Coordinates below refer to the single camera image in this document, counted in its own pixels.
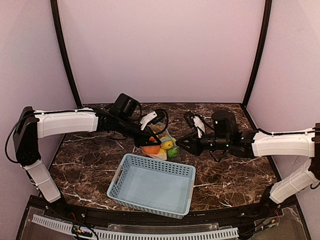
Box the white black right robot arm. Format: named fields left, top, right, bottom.
left=176, top=121, right=320, bottom=206

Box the green toy bitter gourd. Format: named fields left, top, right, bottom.
left=167, top=147, right=179, bottom=159

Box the black frame post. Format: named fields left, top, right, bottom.
left=241, top=0, right=273, bottom=109
left=50, top=0, right=82, bottom=109

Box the yellow wrinkled toy fruit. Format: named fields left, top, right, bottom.
left=160, top=136, right=176, bottom=143

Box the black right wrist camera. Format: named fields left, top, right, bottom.
left=211, top=110, right=239, bottom=135

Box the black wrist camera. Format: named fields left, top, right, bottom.
left=113, top=93, right=139, bottom=118
left=211, top=110, right=239, bottom=135

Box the black table front rail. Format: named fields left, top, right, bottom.
left=64, top=204, right=266, bottom=226

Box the white slotted cable duct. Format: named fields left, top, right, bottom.
left=31, top=214, right=239, bottom=240

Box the clear zip bag blue zipper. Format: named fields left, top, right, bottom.
left=141, top=129, right=180, bottom=161

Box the orange toy fruit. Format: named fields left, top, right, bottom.
left=142, top=145, right=161, bottom=155

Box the black frame post right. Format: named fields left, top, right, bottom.
left=241, top=0, right=273, bottom=109

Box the black frame post left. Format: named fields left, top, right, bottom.
left=50, top=0, right=82, bottom=109

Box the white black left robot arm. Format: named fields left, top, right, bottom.
left=8, top=106, right=161, bottom=204

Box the yellow toy mango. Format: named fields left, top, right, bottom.
left=160, top=140, right=174, bottom=150

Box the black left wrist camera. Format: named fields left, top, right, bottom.
left=113, top=93, right=139, bottom=118

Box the light blue perforated plastic basket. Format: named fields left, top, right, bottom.
left=106, top=153, right=196, bottom=219

